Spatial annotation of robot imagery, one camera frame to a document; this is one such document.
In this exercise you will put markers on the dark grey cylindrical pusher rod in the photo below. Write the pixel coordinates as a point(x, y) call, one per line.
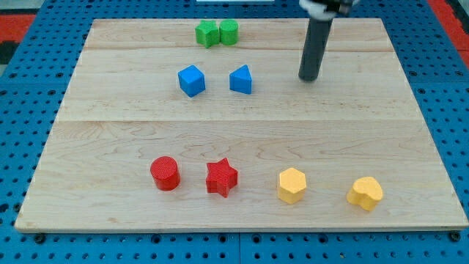
point(314, 49)

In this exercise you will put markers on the blue cube block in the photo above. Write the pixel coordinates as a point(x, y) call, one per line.
point(191, 81)

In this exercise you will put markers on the yellow heart block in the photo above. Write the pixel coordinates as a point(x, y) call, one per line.
point(365, 192)

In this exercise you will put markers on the white black arm end mount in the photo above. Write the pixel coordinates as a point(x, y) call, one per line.
point(327, 9)

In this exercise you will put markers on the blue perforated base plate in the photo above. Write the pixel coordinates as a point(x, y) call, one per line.
point(36, 77)

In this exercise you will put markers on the red star block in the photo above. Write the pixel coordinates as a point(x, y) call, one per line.
point(221, 177)

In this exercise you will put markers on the light wooden board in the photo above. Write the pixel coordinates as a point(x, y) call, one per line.
point(124, 108)

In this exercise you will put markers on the green cylinder block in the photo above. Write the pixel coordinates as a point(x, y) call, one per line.
point(228, 29)

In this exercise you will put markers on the blue triangle block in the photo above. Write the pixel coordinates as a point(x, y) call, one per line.
point(240, 80)

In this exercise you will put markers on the red cylinder block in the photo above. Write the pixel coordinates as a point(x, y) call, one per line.
point(165, 173)

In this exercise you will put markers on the yellow hexagon block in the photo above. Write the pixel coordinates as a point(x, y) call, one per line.
point(291, 185)

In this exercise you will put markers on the green star block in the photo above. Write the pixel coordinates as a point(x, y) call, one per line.
point(207, 33)

